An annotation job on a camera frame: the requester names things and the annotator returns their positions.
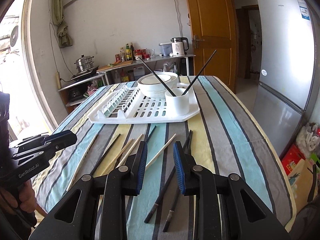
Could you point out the person's left hand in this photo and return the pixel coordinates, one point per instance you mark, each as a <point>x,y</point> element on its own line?
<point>6,201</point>

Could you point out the white bowl black rim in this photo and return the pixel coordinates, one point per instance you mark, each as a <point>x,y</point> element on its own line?
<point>155,80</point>

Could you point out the wooden door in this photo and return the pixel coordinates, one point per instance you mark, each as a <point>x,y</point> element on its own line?
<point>210,17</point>

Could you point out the wooden cutting board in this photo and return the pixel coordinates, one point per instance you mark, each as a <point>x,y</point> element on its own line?
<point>117,65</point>

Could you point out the white cup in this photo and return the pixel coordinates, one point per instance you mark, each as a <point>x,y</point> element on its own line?
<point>177,105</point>

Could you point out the red cardboard box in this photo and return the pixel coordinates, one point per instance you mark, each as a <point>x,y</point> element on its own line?
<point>292,162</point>

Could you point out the black chopstick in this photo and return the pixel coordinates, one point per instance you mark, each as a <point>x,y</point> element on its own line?
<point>200,71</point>
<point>156,76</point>
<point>152,133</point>
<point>155,207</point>
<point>107,152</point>
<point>170,217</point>

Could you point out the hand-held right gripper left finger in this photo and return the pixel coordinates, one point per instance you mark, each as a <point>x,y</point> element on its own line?
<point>141,170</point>

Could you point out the metal shelf unit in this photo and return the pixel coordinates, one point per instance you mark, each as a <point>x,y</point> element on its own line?
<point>162,58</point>

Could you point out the outdoor air conditioner unit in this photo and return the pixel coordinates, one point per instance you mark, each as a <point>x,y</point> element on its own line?
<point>12,36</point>

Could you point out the white electric kettle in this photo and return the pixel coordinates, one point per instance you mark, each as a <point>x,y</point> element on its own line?
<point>178,47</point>

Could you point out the gas stove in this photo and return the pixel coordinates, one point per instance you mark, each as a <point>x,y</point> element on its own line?
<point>85,75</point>

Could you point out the printed paper bag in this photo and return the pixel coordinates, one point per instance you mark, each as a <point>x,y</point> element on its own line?
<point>301,180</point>

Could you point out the low metal shelf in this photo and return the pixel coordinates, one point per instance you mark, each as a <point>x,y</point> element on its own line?
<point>75,85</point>

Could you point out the white plastic bag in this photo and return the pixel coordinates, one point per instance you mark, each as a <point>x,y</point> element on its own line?
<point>308,136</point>

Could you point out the plastic jug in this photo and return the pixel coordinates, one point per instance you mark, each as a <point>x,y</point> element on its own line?
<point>138,74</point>

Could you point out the beige power strip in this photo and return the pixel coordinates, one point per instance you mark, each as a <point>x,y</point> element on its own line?
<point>58,80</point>

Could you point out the dark glass bottle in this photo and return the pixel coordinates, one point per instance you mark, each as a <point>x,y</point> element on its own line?
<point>132,52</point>

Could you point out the striped tablecloth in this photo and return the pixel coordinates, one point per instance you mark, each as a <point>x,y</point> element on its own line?
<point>225,142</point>

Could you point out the drinking glass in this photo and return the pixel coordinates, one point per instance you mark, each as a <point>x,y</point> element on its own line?
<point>152,53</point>

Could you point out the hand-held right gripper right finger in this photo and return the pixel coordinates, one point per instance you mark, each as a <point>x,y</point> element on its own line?
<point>178,171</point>

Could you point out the wooden chopstick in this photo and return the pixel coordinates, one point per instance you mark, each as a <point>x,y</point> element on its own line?
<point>162,151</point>
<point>132,148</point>
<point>125,148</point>

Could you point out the clear plastic container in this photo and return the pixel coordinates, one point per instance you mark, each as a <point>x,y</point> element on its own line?
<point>165,50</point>

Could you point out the red label jar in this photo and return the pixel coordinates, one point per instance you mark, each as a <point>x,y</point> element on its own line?
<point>139,54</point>

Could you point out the silver refrigerator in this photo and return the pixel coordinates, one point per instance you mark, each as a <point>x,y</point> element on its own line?
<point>282,55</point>

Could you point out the white plastic dish rack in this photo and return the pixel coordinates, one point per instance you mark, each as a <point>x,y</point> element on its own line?
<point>155,112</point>

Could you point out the clear bottle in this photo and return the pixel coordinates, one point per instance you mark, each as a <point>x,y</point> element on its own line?
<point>122,55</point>

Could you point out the green tied curtain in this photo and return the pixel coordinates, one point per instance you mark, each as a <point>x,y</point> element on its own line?
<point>60,17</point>

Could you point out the white stacked bowls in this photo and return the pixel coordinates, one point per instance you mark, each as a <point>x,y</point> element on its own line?
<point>152,93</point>

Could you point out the yellow label bottle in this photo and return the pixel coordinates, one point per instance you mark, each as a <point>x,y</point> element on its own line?
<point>128,53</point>

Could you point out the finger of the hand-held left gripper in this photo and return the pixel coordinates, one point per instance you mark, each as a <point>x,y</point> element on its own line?
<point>47,148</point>
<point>63,134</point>

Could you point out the stainless steel steamer pot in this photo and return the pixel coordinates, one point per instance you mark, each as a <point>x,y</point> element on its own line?
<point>85,63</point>

